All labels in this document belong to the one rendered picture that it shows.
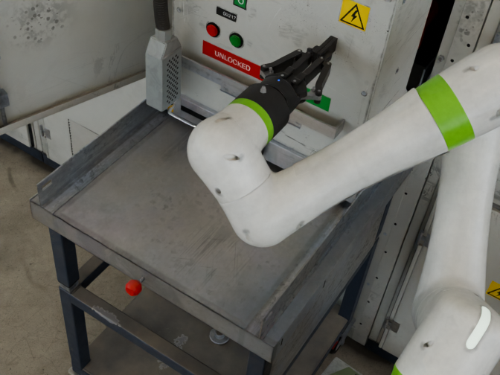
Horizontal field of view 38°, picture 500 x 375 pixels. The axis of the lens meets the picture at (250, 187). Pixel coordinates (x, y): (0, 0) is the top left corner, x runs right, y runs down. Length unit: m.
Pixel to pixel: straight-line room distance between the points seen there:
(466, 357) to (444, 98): 0.39
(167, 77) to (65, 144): 1.16
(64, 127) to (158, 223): 1.15
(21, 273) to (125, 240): 1.09
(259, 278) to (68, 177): 0.48
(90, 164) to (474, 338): 0.92
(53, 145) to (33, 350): 0.79
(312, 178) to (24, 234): 1.69
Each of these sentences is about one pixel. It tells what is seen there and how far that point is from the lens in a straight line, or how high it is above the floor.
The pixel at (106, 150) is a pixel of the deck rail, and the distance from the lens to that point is 1.71.
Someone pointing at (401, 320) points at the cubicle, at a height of 0.24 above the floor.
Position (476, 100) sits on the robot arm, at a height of 1.36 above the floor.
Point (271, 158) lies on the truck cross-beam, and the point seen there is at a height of 0.88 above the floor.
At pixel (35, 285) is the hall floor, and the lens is 2.55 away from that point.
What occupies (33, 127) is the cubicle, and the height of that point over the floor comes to 0.16.
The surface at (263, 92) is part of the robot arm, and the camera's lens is 1.21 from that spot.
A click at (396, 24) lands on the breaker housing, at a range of 1.39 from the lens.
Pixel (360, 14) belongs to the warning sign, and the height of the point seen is 1.31.
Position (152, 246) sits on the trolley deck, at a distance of 1.52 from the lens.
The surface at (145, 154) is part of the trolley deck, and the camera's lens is 1.71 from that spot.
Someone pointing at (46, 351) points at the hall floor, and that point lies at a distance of 2.40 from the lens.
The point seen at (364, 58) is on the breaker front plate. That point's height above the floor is 1.23.
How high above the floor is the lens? 2.03
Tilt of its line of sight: 46 degrees down
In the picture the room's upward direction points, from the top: 7 degrees clockwise
